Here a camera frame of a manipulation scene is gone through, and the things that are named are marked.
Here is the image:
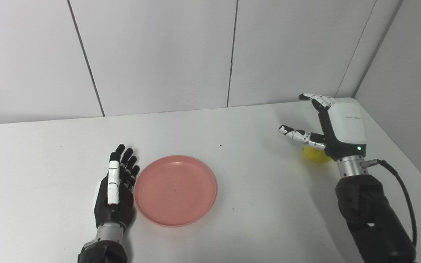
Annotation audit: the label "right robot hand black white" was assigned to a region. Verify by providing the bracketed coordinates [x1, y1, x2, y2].
[278, 93, 367, 161]

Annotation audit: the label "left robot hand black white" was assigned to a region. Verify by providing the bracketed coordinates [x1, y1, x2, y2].
[94, 144, 141, 229]

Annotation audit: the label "yellow lemon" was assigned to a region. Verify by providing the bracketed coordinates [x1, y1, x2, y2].
[302, 146, 332, 163]

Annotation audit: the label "pink round plate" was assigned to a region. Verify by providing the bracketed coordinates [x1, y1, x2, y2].
[134, 155, 218, 228]

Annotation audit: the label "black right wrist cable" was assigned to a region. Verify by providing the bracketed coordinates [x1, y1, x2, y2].
[360, 159, 418, 247]

